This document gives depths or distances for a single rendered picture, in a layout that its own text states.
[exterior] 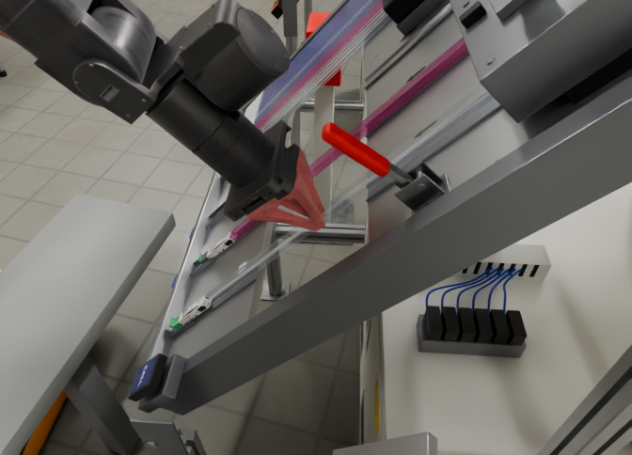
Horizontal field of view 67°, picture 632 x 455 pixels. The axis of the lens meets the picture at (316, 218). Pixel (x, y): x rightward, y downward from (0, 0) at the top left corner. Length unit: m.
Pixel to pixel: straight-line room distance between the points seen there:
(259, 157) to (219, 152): 0.04
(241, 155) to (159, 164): 1.83
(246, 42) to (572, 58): 0.22
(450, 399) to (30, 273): 0.79
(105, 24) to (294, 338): 0.32
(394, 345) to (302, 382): 0.69
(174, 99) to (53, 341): 0.61
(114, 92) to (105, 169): 1.91
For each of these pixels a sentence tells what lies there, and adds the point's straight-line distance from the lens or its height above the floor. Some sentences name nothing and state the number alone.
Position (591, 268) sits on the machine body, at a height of 0.62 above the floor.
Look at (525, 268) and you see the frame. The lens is 0.92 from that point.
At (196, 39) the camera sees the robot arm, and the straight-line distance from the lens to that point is 0.38.
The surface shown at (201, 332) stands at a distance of 0.63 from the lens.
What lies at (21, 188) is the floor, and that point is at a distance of 2.36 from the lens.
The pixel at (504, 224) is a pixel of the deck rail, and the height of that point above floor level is 1.06.
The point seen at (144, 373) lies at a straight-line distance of 0.60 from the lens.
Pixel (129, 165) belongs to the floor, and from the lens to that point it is 2.29.
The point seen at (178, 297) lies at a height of 0.73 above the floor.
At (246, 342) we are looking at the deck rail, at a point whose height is 0.87.
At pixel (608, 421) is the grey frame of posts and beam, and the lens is 0.59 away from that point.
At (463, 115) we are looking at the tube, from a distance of 0.43.
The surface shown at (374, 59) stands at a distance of 0.69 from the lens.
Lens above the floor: 1.30
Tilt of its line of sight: 44 degrees down
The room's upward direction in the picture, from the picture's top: straight up
